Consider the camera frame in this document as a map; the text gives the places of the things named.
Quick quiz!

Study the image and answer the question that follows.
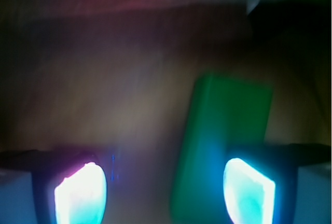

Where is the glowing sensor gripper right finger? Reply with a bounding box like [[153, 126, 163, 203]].
[[223, 144, 331, 223]]

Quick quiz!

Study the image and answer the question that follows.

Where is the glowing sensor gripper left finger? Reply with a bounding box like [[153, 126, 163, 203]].
[[1, 150, 107, 223]]

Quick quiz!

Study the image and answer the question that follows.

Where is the green rectangular block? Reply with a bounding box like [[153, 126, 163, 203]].
[[170, 74, 272, 223]]

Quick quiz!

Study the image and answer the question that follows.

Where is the brown paper bag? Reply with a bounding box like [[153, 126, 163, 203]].
[[1, 0, 331, 223]]

